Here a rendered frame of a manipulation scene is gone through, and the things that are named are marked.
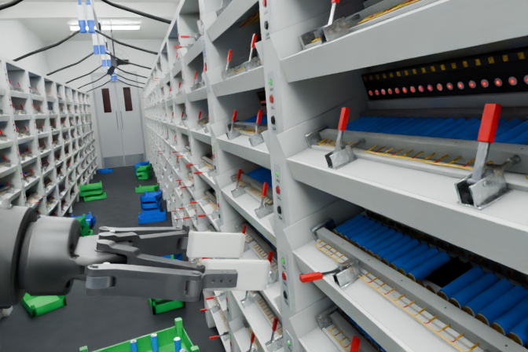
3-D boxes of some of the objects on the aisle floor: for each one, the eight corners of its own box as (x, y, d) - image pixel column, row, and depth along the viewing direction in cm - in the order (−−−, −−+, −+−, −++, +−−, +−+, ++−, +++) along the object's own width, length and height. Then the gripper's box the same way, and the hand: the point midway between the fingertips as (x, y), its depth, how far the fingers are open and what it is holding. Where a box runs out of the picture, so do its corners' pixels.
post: (317, 636, 93) (262, -193, 71) (301, 589, 102) (247, -159, 80) (391, 597, 99) (361, -177, 77) (370, 557, 108) (337, -147, 86)
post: (240, 417, 159) (199, -45, 137) (235, 401, 168) (195, -35, 146) (287, 402, 165) (255, -43, 143) (280, 388, 174) (248, -34, 152)
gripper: (49, 254, 49) (229, 258, 57) (-10, 357, 29) (284, 341, 36) (55, 195, 49) (235, 206, 56) (-2, 254, 28) (295, 259, 36)
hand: (234, 258), depth 45 cm, fingers open, 9 cm apart
